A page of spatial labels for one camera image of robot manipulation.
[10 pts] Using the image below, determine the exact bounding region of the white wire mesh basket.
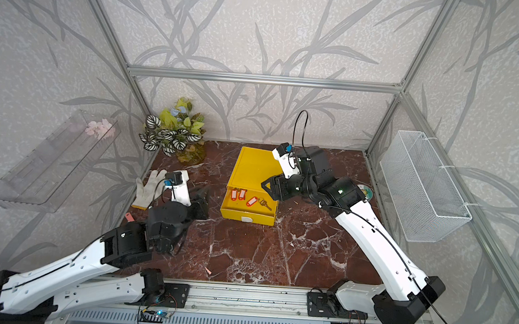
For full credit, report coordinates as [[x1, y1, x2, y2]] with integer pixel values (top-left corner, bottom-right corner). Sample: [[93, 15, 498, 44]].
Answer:
[[380, 130, 472, 243]]

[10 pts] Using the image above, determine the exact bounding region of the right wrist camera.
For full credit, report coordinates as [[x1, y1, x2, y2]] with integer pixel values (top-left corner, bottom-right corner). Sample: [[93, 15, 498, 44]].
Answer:
[[272, 142, 300, 179]]

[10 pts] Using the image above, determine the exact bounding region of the clear acrylic wall shelf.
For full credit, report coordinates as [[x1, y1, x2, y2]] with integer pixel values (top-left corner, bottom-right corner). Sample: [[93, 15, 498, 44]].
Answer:
[[0, 110, 121, 213]]

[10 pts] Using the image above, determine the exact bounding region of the artificial potted plant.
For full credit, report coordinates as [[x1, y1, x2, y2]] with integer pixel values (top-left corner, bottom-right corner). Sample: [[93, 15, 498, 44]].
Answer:
[[139, 97, 206, 166]]

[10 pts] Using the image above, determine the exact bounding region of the white work glove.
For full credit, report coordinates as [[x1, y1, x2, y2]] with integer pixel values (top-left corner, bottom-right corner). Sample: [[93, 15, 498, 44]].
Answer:
[[131, 170, 167, 210]]

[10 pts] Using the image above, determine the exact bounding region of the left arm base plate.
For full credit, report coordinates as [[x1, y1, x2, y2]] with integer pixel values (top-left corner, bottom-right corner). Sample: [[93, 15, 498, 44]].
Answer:
[[126, 283, 191, 309]]

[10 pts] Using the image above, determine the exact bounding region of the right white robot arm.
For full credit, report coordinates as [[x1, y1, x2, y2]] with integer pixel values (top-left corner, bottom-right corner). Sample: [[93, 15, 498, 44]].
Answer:
[[262, 143, 446, 324]]

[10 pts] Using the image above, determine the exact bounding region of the left circuit board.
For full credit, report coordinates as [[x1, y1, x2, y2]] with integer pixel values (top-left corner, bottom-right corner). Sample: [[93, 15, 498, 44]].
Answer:
[[137, 307, 175, 324]]

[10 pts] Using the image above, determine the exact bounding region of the yellow top drawer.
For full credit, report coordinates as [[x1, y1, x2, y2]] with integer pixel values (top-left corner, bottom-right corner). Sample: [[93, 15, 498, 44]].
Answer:
[[220, 186, 278, 226]]

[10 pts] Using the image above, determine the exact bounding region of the red tag key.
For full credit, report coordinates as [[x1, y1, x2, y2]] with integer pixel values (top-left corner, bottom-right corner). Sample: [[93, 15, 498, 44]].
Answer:
[[238, 189, 247, 201], [230, 188, 238, 201], [246, 196, 272, 211]]

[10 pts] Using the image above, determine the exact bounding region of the aluminium front rail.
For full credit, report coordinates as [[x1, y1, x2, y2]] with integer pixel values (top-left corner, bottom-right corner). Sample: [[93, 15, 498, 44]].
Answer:
[[55, 269, 436, 324]]

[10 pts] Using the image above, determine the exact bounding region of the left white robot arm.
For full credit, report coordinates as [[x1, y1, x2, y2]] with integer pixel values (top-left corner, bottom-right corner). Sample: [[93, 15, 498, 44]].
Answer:
[[0, 187, 210, 324]]

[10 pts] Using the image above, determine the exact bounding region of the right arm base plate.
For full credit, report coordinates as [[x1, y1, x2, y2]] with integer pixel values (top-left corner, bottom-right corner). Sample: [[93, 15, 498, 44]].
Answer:
[[306, 288, 368, 322]]

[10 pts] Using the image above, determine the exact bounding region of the solder wire spool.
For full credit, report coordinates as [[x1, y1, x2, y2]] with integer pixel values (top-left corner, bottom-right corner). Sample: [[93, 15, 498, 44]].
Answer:
[[358, 184, 374, 201]]

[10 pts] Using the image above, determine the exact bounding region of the yellow drawer cabinet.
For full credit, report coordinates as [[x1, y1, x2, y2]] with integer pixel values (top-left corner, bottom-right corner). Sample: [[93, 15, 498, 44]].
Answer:
[[227, 147, 283, 192]]

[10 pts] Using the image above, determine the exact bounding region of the red plastic scoop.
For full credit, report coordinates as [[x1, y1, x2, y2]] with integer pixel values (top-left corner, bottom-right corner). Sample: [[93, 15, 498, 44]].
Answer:
[[125, 212, 135, 222]]

